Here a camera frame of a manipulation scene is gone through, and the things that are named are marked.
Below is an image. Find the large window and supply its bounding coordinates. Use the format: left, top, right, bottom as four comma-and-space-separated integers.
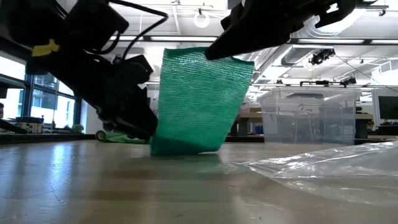
0, 55, 83, 133

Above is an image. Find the light green elastic bandage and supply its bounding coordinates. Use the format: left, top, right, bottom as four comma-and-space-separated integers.
95, 129, 150, 145

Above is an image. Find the black ceiling camera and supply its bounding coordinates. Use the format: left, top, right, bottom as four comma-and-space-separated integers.
307, 48, 336, 66

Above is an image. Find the black computer monitor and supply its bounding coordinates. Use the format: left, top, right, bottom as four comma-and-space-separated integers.
377, 95, 398, 121

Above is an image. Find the black left camera cable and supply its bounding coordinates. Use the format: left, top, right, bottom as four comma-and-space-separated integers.
107, 0, 170, 60

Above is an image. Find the crumpled clear plastic bag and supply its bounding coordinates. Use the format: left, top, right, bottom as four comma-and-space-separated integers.
198, 139, 398, 208

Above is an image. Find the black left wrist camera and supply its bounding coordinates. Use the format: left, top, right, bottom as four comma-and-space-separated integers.
119, 55, 154, 91

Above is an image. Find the white round ceiling lamp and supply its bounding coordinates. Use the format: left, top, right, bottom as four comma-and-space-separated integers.
193, 8, 211, 29

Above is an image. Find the long ceiling light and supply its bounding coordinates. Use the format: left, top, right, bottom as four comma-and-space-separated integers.
108, 35, 218, 43

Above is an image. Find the teal elastic bandage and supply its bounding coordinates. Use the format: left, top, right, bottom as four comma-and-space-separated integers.
149, 46, 256, 156

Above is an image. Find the clear plastic lidded container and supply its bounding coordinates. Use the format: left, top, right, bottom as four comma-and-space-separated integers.
256, 86, 364, 146

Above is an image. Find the wooden workbench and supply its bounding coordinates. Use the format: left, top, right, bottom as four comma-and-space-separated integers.
229, 107, 265, 138

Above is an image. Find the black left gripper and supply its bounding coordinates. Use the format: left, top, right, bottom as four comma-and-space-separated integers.
26, 0, 159, 141

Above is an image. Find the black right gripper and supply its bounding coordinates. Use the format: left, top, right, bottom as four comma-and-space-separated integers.
203, 0, 379, 62

